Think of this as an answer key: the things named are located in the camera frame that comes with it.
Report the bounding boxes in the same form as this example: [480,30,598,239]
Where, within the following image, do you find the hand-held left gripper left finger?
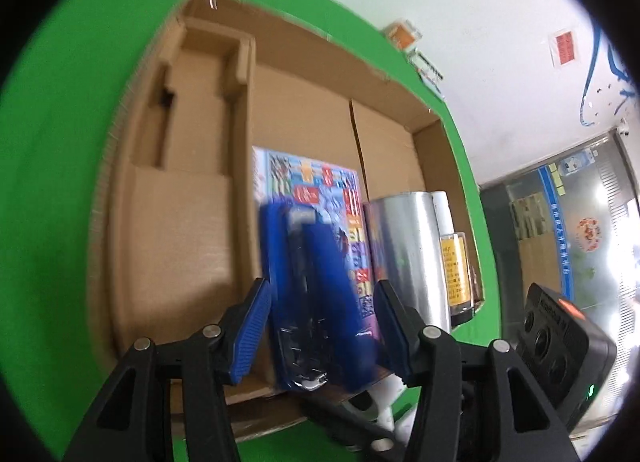
[62,277,273,462]

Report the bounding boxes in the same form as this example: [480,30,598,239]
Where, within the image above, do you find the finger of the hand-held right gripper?
[300,394,407,454]

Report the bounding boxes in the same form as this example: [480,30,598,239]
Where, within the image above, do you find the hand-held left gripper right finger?
[372,279,581,462]

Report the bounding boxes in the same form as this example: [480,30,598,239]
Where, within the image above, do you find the silver metal cylinder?
[362,191,453,338]

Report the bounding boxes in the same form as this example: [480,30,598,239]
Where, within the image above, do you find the blue stapler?
[257,202,381,393]

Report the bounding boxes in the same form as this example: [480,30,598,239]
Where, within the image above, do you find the yellow label jar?
[439,232,476,328]

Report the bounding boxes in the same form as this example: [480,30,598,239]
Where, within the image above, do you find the brown cardboard box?
[90,0,486,443]

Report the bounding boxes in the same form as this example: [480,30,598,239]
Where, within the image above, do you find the red round sticker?
[575,216,602,253]

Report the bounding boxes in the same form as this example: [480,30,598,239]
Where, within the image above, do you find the colourful printed flat box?
[250,146,381,343]

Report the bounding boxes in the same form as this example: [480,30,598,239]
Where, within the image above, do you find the glass door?
[479,131,640,438]

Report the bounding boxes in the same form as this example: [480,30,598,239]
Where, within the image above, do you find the flat light blue box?
[420,73,446,102]

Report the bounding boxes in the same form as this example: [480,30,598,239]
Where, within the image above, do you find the green round tablecloth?
[0,0,503,462]

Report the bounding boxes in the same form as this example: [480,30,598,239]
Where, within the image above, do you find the small orange box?
[385,19,423,50]

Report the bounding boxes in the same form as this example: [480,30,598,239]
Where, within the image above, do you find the blue wall cable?
[579,24,640,129]

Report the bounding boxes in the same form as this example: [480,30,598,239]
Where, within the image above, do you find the flat packets at wall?
[407,49,446,82]

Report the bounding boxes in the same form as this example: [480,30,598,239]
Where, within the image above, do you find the red wall sign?
[547,29,583,68]

